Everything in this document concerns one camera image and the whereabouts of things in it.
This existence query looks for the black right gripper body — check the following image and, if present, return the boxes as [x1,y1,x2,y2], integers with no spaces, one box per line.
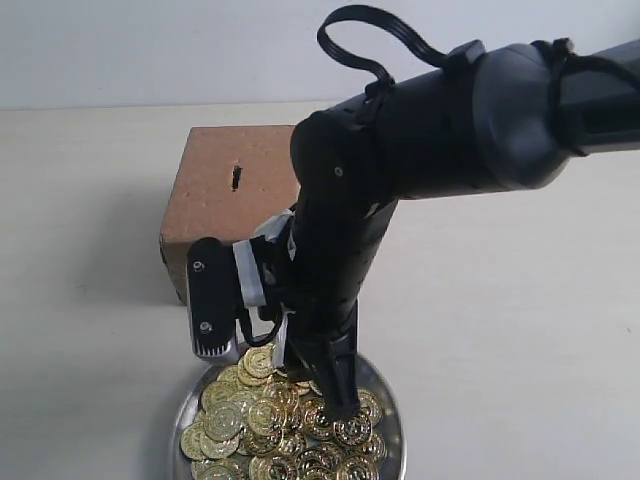
[259,189,395,350]

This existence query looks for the round steel plate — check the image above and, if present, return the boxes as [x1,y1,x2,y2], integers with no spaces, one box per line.
[165,355,407,480]

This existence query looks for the cardboard box with slot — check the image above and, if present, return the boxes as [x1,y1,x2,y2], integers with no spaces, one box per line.
[159,125,299,303]

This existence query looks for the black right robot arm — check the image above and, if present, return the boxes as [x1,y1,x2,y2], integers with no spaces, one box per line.
[274,40,639,420]

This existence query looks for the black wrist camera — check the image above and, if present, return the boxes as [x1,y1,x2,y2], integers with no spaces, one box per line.
[186,237,244,366]

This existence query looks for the black ribbon cable loop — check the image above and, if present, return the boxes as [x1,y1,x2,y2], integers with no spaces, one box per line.
[316,4,451,84]

